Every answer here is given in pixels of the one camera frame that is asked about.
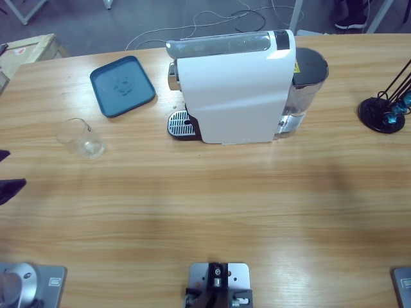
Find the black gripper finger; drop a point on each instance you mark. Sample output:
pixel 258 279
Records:
pixel 4 155
pixel 9 189

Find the clear drinking glass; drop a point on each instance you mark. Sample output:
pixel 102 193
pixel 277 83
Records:
pixel 86 147

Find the white capsule coffee machine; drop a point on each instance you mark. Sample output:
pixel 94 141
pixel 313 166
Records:
pixel 237 96

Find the blue coffee capsule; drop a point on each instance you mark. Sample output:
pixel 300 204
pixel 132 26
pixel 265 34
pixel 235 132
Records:
pixel 390 119
pixel 407 97
pixel 398 108

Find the wooden crate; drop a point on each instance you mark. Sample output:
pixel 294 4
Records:
pixel 19 61

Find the blue plastic tray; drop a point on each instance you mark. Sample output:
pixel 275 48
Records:
pixel 128 96

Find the metal grate drip tray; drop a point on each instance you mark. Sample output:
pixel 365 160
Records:
pixel 180 123

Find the clear water tank black lid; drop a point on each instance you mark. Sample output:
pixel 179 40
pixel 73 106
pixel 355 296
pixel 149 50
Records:
pixel 309 64

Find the white metal table leg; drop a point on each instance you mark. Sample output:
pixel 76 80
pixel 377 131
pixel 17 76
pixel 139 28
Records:
pixel 296 16
pixel 379 16

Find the black shoe white sole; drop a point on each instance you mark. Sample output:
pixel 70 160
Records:
pixel 350 24

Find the black capsule holder with rods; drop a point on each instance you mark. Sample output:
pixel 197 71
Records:
pixel 372 112

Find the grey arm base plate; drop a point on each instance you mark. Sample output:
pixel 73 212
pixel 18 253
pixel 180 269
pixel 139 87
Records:
pixel 51 282
pixel 403 288

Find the white metal table frame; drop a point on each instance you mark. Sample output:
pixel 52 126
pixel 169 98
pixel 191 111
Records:
pixel 109 4
pixel 25 20

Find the white mount with dark post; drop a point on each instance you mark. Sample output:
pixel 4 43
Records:
pixel 218 279

